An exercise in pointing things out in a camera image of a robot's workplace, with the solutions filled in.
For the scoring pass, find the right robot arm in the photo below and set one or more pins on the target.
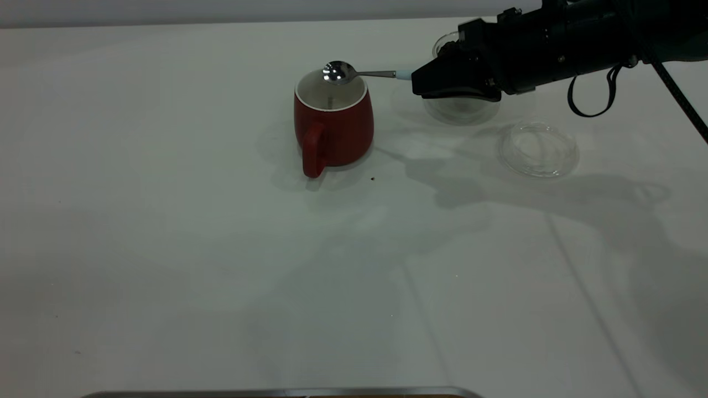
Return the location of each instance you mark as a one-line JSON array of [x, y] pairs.
[[680, 27]]

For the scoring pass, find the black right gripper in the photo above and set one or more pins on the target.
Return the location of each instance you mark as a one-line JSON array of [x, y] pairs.
[[553, 50]]

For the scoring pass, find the clear round glass lid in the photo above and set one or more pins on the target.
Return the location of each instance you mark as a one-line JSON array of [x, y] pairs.
[[539, 157]]

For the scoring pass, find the clear glass saucer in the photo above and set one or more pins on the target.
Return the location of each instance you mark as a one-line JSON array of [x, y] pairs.
[[462, 110]]

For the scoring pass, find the red ceramic mug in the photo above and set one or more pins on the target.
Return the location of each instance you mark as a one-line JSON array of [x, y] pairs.
[[337, 135]]

